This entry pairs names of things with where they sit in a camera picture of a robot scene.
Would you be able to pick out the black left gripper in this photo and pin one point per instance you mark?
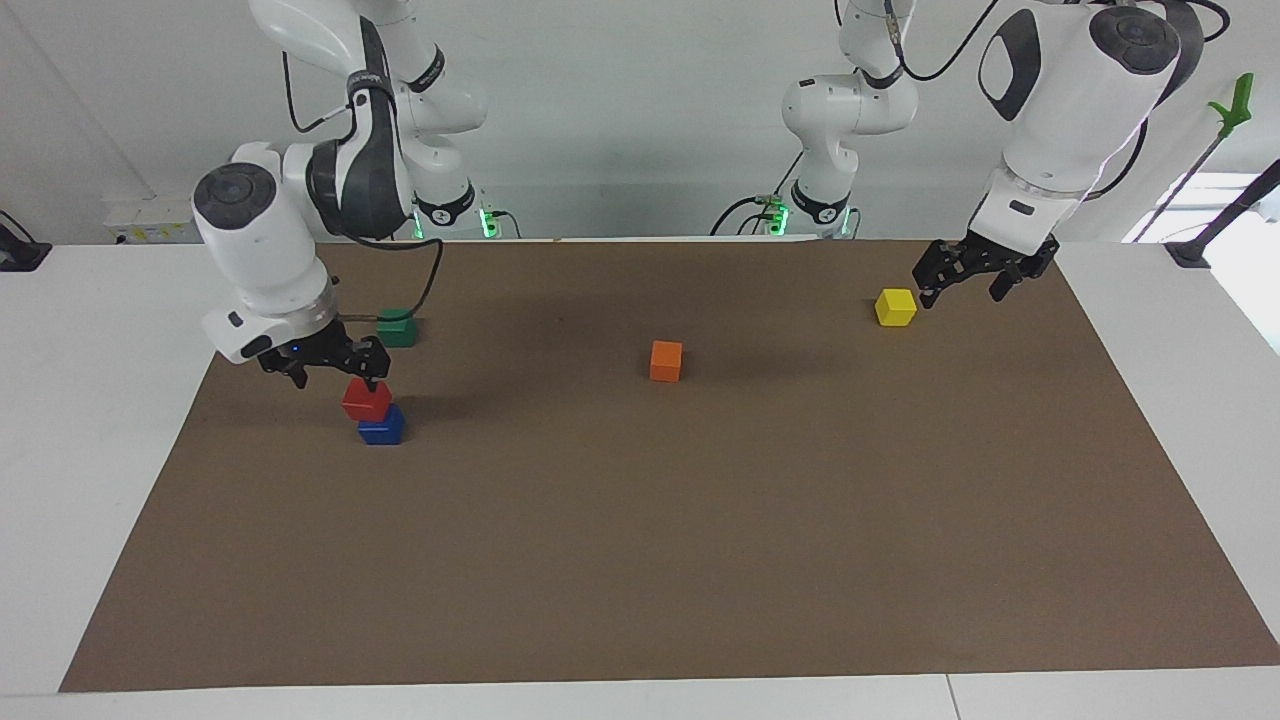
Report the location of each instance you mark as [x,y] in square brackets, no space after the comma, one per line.
[1000,252]

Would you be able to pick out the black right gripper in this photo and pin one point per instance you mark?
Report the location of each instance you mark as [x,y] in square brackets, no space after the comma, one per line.
[320,352]

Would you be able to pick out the red cube block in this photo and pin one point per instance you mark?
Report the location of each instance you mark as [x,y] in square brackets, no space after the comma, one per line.
[364,402]

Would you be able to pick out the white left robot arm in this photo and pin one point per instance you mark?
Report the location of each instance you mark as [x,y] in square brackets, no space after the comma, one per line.
[1060,110]

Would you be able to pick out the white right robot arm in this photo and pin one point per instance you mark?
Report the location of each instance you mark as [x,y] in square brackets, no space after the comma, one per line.
[255,250]

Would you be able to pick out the blue cube block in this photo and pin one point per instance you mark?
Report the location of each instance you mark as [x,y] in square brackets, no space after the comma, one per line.
[382,430]

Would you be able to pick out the green cube block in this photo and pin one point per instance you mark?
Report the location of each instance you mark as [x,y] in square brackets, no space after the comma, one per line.
[398,332]

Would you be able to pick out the yellow cube block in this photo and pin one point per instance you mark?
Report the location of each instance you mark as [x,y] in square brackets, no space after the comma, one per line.
[895,307]

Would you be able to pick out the orange cube block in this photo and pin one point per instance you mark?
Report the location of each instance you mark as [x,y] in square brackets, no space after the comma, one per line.
[666,362]

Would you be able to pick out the black angled stand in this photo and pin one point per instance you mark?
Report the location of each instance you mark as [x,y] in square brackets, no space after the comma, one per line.
[1225,215]

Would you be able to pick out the green clamp on pole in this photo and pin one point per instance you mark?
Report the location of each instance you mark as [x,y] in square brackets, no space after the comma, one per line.
[1235,108]

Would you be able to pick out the brown table mat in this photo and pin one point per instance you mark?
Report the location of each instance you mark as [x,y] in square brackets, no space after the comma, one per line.
[640,520]

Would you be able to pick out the black table clamp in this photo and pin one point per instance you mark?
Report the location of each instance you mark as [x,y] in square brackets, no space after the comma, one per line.
[18,252]

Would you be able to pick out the white wall socket box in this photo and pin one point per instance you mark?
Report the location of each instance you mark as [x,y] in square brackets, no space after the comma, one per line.
[155,218]

